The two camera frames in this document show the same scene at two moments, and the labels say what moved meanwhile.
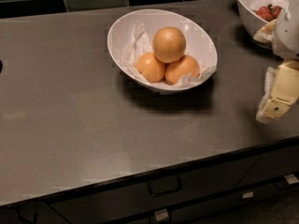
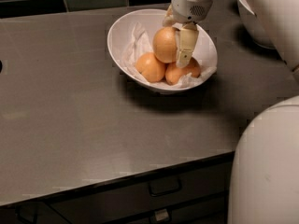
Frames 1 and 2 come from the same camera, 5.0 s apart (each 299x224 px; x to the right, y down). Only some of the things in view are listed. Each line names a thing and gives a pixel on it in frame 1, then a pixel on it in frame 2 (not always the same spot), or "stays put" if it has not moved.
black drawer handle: (163, 185) stays put
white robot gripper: (288, 35) -> (189, 8)
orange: (168, 45) stays put
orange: (176, 71) stays put
